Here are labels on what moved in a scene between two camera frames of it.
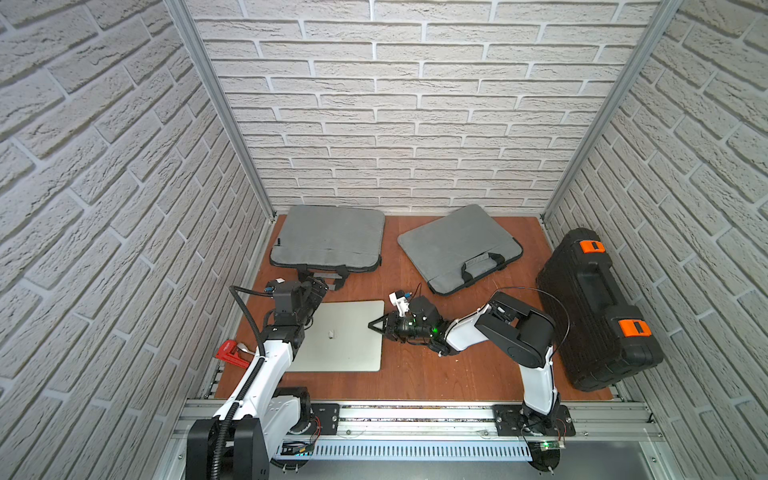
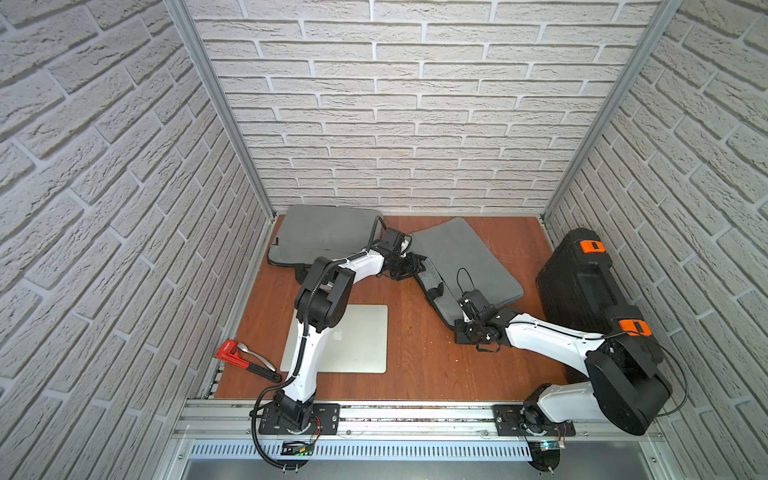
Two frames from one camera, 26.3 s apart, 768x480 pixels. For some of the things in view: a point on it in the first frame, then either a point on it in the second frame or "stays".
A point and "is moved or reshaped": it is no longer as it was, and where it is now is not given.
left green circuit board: [297, 448] stays
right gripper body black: [405, 327] -> [467, 333]
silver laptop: [340, 338] stays
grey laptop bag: [329, 242] stays
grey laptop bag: [460, 248] is moved or reshaped
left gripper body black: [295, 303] -> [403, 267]
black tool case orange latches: [600, 339] stays
